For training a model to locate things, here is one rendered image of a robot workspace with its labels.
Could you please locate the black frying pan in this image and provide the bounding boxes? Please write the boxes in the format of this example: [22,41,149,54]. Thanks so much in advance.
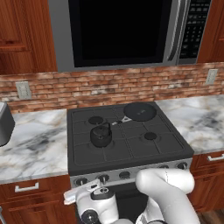
[111,101,158,127]

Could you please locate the wooden drawer front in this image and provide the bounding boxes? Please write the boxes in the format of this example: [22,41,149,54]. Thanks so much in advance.
[0,174,73,203]
[190,150,224,173]

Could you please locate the black kettle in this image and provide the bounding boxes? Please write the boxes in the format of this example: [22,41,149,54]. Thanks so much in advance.
[89,122,114,149]

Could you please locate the wooden base cupboard door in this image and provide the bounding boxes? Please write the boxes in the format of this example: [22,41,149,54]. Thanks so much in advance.
[0,199,78,224]
[187,170,224,213]

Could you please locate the white wall outlet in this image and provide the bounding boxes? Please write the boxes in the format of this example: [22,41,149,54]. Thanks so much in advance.
[205,68,219,86]
[15,80,32,101]

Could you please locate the silver drawer handle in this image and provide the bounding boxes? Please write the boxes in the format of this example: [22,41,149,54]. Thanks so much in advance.
[14,182,40,193]
[206,153,224,163]

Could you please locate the black stove hob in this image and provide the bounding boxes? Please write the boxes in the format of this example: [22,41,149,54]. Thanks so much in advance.
[66,101,195,189]

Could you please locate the black oven door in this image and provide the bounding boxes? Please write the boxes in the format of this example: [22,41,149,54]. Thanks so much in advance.
[112,182,151,223]

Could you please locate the grey microwave door handle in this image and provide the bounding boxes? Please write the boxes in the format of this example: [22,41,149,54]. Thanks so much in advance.
[166,0,184,62]

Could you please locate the wooden wall cupboard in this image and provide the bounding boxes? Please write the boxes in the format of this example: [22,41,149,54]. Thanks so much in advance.
[0,0,59,75]
[196,0,224,64]

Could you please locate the grey microwave oven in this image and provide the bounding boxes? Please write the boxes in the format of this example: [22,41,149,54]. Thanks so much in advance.
[47,0,213,74]

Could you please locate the silver cupboard handle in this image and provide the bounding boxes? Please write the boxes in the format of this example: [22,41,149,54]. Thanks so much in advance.
[0,206,7,224]

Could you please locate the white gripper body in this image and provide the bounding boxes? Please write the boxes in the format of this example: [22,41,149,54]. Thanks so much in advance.
[63,178,102,206]

